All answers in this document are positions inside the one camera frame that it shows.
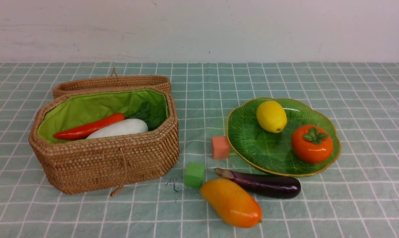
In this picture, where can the white radish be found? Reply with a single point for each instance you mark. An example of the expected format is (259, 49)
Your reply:
(125, 127)

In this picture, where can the yellow lemon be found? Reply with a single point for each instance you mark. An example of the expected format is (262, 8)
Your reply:
(271, 117)

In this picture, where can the orange persimmon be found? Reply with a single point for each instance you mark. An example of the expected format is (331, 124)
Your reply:
(312, 144)

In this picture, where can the red chili pepper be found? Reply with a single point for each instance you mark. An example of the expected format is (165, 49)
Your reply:
(83, 131)

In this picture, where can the orange foam cube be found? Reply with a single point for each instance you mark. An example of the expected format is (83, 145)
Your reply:
(220, 148)

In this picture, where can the green foam cube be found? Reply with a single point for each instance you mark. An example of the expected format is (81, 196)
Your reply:
(194, 175)

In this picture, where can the green leaf-shaped glass plate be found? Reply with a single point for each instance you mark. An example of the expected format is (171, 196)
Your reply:
(273, 153)

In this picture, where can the woven rattan basket lid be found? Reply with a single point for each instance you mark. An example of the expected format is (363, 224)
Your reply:
(150, 81)

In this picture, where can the orange yellow mango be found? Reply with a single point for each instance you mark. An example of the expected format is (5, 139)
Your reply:
(234, 205)

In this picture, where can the purple eggplant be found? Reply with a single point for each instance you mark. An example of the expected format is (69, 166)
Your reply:
(280, 187)

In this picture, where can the woven rattan basket green lining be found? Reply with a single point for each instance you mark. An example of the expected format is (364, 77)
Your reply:
(93, 164)

